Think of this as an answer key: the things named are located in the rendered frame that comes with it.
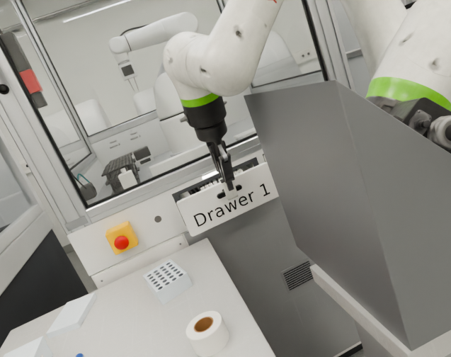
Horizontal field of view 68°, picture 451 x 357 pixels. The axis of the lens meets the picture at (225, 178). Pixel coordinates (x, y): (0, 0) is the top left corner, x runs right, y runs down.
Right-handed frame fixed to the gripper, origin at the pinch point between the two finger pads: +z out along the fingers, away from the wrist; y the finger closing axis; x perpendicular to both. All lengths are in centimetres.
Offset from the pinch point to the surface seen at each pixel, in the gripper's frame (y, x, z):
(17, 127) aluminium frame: -27, -45, -27
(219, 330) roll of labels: 35.9, -16.8, 0.7
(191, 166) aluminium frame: -17.3, -5.8, -0.2
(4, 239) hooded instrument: -53, -80, 18
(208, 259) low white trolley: 5.7, -12.8, 15.3
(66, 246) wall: -284, -153, 192
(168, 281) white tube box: 12.2, -24.0, 9.2
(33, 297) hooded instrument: -44, -82, 43
